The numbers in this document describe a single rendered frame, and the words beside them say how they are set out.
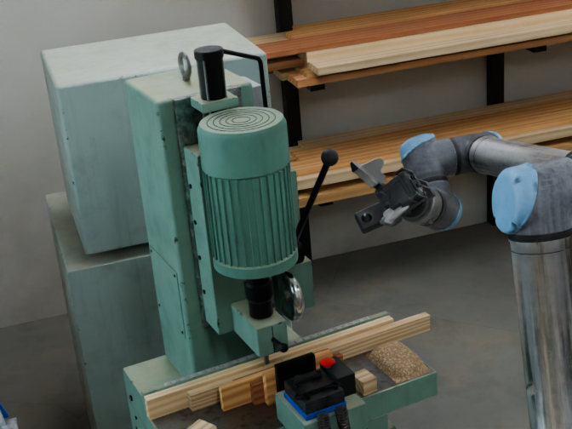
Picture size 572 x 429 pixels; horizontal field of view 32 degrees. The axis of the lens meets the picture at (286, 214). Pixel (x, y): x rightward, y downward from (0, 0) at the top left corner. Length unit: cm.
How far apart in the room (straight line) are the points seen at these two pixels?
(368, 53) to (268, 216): 214
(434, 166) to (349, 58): 171
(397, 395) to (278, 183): 55
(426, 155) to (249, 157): 55
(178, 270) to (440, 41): 217
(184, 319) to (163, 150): 41
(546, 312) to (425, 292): 263
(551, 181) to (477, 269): 286
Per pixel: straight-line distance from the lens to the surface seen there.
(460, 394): 378
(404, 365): 222
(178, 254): 222
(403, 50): 405
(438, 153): 234
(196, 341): 233
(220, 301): 220
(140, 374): 253
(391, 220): 206
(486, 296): 442
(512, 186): 179
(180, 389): 216
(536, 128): 452
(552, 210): 180
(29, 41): 420
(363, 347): 231
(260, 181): 193
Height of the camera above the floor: 211
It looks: 23 degrees down
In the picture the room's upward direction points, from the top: 5 degrees counter-clockwise
